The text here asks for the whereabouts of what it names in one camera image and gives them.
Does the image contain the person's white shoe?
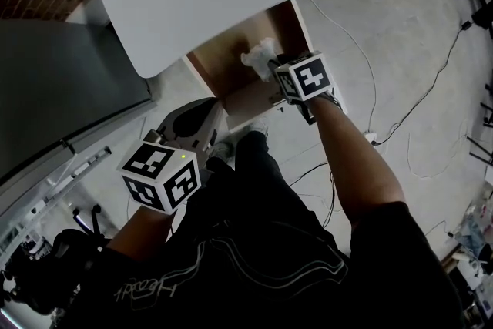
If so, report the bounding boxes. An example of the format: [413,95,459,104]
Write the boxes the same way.
[245,118,271,136]
[209,141,236,163]

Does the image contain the long white cable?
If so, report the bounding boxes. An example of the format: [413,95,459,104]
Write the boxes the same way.
[303,0,379,134]

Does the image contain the gray table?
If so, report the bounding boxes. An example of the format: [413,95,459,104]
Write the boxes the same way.
[0,18,153,188]

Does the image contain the person's left forearm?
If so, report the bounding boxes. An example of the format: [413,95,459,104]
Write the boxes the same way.
[104,203,175,256]

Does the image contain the black cable with adapter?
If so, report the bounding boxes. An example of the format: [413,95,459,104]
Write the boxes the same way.
[371,19,475,147]

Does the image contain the white drawer with brown inside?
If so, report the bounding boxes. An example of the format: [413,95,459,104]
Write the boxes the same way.
[185,0,350,135]

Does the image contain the clear plastic bag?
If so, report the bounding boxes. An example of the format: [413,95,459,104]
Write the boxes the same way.
[240,35,285,82]

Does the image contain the person's right forearm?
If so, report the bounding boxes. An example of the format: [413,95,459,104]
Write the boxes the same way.
[309,95,408,230]

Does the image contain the person's black shirt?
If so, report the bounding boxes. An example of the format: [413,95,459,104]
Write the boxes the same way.
[57,200,465,329]

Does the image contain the person's black trousers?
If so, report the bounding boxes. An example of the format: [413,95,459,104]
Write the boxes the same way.
[169,129,350,257]

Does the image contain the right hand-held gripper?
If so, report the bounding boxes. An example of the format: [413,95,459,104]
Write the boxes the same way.
[268,51,344,127]

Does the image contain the white perforated rack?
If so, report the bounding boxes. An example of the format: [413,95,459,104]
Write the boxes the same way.
[0,144,113,246]

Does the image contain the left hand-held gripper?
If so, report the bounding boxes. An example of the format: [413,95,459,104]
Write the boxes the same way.
[117,97,226,215]

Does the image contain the black office chair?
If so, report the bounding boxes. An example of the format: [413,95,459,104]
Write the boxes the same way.
[0,203,115,321]

